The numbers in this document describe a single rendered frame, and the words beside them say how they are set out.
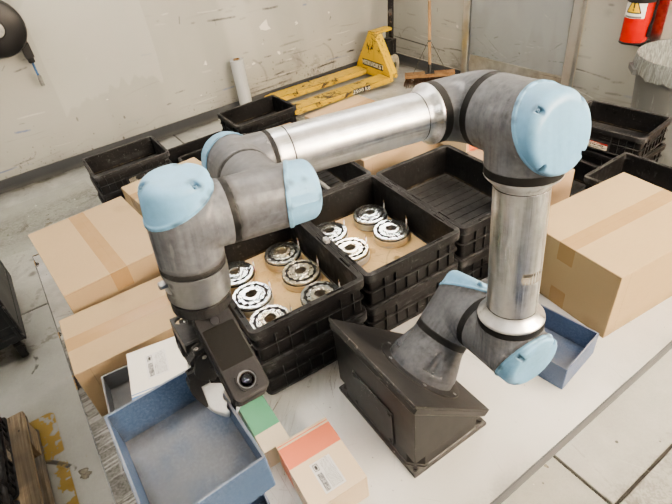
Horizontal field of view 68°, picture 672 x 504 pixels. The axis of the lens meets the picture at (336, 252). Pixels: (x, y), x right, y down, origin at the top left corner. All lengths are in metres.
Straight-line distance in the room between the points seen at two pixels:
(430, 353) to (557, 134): 0.51
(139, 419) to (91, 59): 3.79
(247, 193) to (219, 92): 4.24
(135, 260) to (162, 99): 3.21
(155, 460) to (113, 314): 0.66
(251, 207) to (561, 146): 0.42
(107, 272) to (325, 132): 0.93
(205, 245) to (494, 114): 0.43
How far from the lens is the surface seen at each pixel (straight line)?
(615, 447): 2.11
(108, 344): 1.33
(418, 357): 1.04
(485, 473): 1.15
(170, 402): 0.82
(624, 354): 1.41
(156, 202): 0.52
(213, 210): 0.53
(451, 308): 1.02
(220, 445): 0.78
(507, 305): 0.89
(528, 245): 0.82
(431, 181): 1.73
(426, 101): 0.79
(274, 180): 0.56
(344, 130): 0.71
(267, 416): 1.17
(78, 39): 4.38
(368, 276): 1.18
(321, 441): 1.10
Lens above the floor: 1.70
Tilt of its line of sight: 38 degrees down
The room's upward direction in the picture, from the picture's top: 8 degrees counter-clockwise
